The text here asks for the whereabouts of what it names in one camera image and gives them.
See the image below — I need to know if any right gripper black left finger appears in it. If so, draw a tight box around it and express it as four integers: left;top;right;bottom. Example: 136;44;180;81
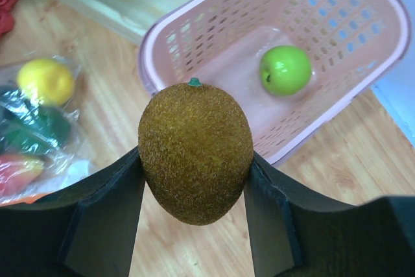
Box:
1;148;145;276

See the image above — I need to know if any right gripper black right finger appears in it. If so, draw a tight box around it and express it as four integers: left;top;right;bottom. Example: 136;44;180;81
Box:
244;155;414;277

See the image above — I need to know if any clear zip top bag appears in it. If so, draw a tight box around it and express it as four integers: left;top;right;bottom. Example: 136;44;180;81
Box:
1;55;97;206

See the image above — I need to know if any red fake pepper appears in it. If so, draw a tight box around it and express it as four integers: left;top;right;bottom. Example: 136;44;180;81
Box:
1;153;45;197

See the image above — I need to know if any dark green fake vegetable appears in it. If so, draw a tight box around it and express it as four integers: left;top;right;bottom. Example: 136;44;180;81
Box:
1;85;71;156

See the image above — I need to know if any brown fake kiwi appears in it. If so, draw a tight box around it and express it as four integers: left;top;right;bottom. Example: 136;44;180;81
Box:
138;77;254;226

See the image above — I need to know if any light green fake apple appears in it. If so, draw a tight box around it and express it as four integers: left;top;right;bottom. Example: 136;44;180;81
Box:
259;45;313;96

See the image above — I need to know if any pink plastic basket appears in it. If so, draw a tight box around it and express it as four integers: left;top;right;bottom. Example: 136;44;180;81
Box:
137;0;412;166

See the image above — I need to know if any crumpled red cloth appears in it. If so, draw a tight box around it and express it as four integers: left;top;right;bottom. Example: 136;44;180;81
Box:
0;0;19;36

